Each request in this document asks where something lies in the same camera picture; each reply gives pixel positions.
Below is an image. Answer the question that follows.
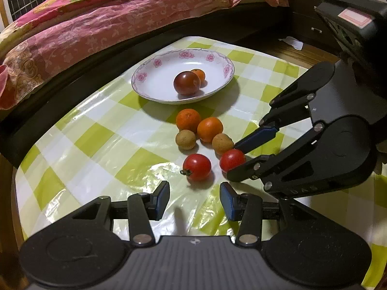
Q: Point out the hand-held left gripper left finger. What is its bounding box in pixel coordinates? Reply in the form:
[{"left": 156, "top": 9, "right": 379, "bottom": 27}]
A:
[{"left": 71, "top": 181, "right": 170, "bottom": 247}]

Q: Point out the green checkered plastic tablecloth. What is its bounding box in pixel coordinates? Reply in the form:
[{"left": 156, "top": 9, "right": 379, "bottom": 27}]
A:
[{"left": 15, "top": 36, "right": 387, "bottom": 287}]

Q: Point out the red cherry tomato with stem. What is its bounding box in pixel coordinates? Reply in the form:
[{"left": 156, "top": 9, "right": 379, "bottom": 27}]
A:
[{"left": 180, "top": 154, "right": 212, "bottom": 182}]

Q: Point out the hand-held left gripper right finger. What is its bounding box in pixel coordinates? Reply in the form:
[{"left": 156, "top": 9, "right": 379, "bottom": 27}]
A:
[{"left": 220, "top": 182, "right": 306, "bottom": 247}]

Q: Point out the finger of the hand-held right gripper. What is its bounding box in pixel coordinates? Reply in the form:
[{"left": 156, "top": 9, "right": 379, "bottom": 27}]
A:
[
  {"left": 227, "top": 121, "right": 325, "bottom": 195},
  {"left": 234, "top": 61, "right": 336, "bottom": 154}
]

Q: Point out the brown longan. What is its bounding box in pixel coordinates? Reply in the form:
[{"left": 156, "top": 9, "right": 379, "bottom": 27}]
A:
[
  {"left": 212, "top": 133, "right": 235, "bottom": 155},
  {"left": 175, "top": 129, "right": 198, "bottom": 151}
]

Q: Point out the dark purple tomato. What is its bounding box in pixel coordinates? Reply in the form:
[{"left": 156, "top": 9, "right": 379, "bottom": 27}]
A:
[{"left": 173, "top": 71, "right": 201, "bottom": 95}]

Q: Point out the white paper scrap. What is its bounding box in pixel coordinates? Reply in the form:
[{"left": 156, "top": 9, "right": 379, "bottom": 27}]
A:
[{"left": 278, "top": 36, "right": 303, "bottom": 50}]

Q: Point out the dark wooden nightstand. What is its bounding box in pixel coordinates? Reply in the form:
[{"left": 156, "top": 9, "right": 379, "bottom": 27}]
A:
[{"left": 287, "top": 0, "right": 345, "bottom": 58}]

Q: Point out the orange mandarin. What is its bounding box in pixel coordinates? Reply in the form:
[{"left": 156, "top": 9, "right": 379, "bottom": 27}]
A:
[
  {"left": 176, "top": 108, "right": 202, "bottom": 132},
  {"left": 197, "top": 117, "right": 224, "bottom": 143}
]

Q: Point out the pink floral quilt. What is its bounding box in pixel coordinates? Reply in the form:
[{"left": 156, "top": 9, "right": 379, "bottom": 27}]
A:
[{"left": 0, "top": 0, "right": 289, "bottom": 111}]

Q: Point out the white floral bowl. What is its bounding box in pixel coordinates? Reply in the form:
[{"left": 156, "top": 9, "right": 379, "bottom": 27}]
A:
[{"left": 131, "top": 48, "right": 235, "bottom": 105}]

